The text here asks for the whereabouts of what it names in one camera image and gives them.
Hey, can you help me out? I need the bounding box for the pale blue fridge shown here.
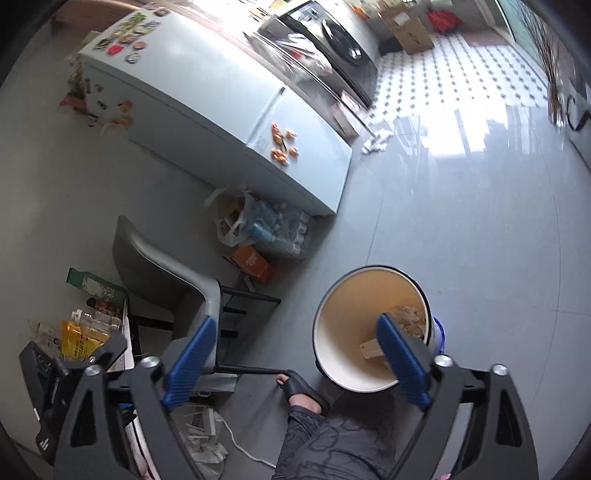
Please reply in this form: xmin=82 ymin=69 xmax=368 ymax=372
xmin=76 ymin=9 xmax=354 ymax=217

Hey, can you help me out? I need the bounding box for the grey washing machine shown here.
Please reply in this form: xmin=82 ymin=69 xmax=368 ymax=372
xmin=277 ymin=0 xmax=379 ymax=108

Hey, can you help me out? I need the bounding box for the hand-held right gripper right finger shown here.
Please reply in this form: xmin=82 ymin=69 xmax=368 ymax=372
xmin=375 ymin=313 xmax=541 ymax=480

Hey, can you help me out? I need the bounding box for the black sandal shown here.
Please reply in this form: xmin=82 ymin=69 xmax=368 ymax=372
xmin=276 ymin=369 xmax=331 ymax=416

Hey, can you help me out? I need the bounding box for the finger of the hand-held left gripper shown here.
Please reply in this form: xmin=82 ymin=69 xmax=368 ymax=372
xmin=88 ymin=330 xmax=128 ymax=370

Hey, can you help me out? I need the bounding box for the grey chair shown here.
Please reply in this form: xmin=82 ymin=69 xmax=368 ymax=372
xmin=112 ymin=215 xmax=282 ymax=377

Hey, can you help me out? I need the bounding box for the green carton box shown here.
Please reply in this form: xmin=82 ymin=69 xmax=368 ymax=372
xmin=66 ymin=267 xmax=127 ymax=301

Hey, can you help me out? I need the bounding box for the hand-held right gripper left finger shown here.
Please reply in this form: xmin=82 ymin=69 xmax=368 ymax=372
xmin=53 ymin=316 xmax=218 ymax=480

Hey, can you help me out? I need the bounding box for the person's leg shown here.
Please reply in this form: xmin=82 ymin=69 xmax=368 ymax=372
xmin=272 ymin=392 xmax=398 ymax=480

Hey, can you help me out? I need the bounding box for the clear hanging plastic bag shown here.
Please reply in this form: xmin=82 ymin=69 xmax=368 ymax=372
xmin=270 ymin=32 xmax=333 ymax=81

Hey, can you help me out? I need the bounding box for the dried plant in vase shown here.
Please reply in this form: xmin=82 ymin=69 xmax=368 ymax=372
xmin=531 ymin=14 xmax=568 ymax=130

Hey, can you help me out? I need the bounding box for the pack of water bottles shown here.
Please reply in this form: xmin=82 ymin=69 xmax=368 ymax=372
xmin=247 ymin=200 xmax=315 ymax=261

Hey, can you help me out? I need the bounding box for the yellow food bag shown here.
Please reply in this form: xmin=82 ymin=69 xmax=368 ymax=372
xmin=60 ymin=320 xmax=109 ymax=363

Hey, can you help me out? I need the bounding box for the orange box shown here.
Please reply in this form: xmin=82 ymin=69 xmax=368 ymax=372
xmin=230 ymin=244 xmax=276 ymax=284

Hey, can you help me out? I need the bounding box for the white plastic bag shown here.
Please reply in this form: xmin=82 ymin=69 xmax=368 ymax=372
xmin=28 ymin=318 xmax=63 ymax=352

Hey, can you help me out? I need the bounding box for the white mop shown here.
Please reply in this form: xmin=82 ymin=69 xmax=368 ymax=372
xmin=361 ymin=117 xmax=393 ymax=155

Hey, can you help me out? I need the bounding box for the dark glass bottle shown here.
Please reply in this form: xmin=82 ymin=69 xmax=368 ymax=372
xmin=85 ymin=298 xmax=127 ymax=319

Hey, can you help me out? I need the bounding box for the cluster of orange magnets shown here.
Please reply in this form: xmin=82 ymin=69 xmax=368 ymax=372
xmin=269 ymin=121 xmax=299 ymax=165

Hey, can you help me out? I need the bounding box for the white power cable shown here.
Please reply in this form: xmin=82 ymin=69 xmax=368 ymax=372
xmin=215 ymin=411 xmax=278 ymax=469

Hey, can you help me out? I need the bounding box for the cream trash bin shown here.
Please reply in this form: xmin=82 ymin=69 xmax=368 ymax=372
xmin=312 ymin=265 xmax=435 ymax=394

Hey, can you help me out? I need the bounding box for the plastic bag with boxes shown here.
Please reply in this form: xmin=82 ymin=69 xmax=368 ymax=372
xmin=210 ymin=187 xmax=259 ymax=247

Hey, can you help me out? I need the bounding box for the large open cardboard box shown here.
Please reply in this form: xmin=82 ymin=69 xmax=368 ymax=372
xmin=379 ymin=7 xmax=435 ymax=55

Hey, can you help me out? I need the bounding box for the cluster of colourful round magnets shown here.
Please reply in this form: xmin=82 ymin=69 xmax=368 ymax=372
xmin=95 ymin=11 xmax=162 ymax=63

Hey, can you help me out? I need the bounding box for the clear plastic jar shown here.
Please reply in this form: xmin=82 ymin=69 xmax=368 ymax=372
xmin=70 ymin=308 xmax=123 ymax=342

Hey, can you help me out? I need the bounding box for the red bag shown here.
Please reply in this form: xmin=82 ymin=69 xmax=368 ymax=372
xmin=426 ymin=10 xmax=460 ymax=34

